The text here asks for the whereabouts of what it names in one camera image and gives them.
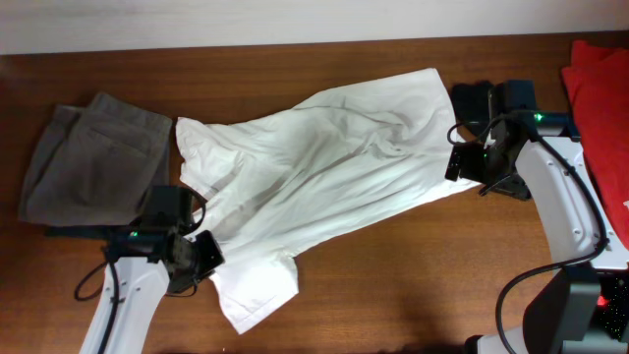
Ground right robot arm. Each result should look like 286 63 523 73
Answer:
445 80 628 354

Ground white polo shirt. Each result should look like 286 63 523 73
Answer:
175 69 472 333

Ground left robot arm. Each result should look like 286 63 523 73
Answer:
80 186 224 354

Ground black garment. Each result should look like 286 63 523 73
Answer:
450 81 494 137

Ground red garment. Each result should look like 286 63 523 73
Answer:
561 40 628 246

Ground folded grey trousers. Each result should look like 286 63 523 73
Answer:
18 92 172 227

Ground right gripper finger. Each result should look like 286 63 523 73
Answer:
479 173 532 201
444 147 463 182

